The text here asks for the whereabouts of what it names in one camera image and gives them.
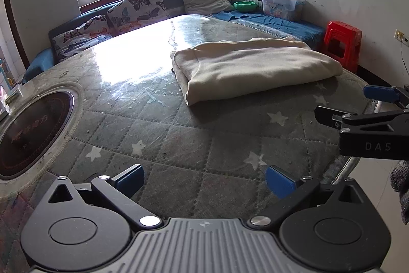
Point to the grey star quilted table cover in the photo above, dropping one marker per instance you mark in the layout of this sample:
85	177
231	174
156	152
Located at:
191	138

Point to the small clear plastic box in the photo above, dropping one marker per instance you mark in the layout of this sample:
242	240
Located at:
14	94

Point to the blue sofa sheet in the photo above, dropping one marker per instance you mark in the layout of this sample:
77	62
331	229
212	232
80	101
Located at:
287	25

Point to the wall socket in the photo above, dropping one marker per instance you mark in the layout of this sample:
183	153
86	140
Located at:
398	34

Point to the cream garment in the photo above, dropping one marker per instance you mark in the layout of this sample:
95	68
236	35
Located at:
255	68

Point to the green plastic bowl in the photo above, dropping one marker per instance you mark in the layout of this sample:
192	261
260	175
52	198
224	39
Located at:
244	7

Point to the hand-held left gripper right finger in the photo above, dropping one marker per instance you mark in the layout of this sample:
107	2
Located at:
281	181

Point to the clear plastic storage box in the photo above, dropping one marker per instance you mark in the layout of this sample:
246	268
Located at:
281	7

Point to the blue sofa armrest cushion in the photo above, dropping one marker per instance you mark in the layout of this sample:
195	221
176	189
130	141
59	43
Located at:
40	63

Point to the red plastic stool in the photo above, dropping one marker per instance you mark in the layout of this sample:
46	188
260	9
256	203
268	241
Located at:
343	36

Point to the round black induction cooktop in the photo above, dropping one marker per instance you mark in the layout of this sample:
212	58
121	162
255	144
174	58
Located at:
32	132

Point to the butterfly print cushion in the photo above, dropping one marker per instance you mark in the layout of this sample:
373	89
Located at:
139	4
80	36

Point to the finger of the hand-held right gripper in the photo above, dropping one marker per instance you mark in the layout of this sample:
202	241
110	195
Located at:
358	122
380	92

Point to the person's right hand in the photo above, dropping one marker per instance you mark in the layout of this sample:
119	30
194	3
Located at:
402	189

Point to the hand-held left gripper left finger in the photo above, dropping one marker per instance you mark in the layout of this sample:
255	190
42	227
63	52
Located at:
131	179

